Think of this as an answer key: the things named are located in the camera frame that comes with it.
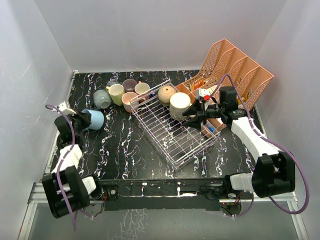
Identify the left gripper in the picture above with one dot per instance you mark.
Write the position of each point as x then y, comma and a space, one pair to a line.
85, 117

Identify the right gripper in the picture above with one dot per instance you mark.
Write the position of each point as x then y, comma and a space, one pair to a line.
194, 109

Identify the light blue mug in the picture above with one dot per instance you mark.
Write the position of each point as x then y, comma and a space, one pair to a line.
97, 119

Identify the beige round mug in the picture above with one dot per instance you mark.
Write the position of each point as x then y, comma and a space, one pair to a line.
165, 93

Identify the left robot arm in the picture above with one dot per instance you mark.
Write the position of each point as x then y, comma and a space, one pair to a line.
66, 191

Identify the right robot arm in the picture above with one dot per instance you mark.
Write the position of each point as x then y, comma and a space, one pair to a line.
274, 172

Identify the grey mug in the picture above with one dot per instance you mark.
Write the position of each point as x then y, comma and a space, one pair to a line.
102, 99

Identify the yellow-green mug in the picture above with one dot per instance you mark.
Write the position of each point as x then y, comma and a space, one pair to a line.
116, 92

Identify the purple mug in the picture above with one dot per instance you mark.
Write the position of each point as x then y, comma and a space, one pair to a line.
129, 85

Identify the pink mug white inside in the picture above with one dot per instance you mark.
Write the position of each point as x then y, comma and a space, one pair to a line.
142, 88

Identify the white wire dish rack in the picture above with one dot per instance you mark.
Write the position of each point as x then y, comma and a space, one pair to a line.
179, 144

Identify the black front rail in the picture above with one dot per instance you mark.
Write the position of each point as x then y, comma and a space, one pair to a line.
169, 194

